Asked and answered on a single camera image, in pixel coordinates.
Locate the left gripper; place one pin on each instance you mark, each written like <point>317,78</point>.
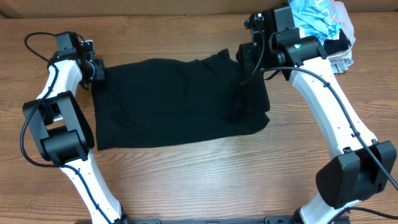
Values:
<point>98,73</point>

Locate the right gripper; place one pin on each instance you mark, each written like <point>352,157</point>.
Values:
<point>250,65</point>

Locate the black t-shirt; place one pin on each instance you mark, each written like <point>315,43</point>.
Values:
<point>163,102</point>

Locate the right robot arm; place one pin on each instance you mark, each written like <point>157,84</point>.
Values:
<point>360,166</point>

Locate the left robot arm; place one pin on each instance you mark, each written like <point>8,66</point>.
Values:
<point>56,133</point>

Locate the light blue garment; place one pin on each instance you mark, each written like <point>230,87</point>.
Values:
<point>316,17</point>

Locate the black garment in pile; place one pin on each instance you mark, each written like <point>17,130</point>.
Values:
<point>338,45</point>

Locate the grey patterned garment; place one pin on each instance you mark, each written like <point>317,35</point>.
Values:
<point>341,65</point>

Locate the beige garment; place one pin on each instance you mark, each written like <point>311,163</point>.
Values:
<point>347,28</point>

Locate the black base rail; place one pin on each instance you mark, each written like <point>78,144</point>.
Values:
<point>211,221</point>

